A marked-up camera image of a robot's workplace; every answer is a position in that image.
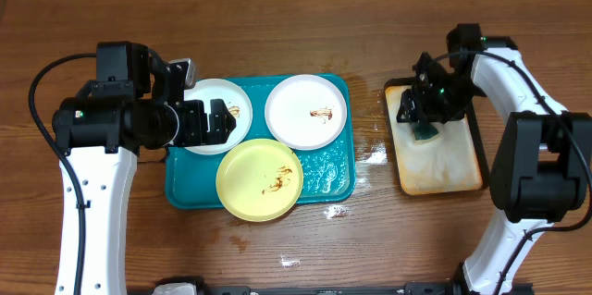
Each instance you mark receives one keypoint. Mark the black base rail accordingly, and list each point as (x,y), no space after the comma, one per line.
(197,286)

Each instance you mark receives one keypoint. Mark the black tray with wet cloth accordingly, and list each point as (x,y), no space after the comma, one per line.
(452,160)

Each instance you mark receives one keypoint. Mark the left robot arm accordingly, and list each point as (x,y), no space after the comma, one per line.
(135,101)

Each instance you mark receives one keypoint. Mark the yellow plate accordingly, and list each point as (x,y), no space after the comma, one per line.
(259,180)

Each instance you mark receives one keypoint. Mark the green and yellow sponge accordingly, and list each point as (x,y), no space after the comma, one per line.
(424,131)

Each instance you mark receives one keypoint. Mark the white plate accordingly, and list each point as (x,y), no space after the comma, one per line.
(306,112)
(237,103)

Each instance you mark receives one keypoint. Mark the teal plastic tray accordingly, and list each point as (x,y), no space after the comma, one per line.
(329,172)

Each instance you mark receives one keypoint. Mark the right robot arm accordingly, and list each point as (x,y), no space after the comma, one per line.
(476,117)

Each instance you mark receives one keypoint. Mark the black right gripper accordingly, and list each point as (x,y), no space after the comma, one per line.
(422,95)

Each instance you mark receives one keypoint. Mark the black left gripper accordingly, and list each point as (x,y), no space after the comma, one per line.
(199,133)

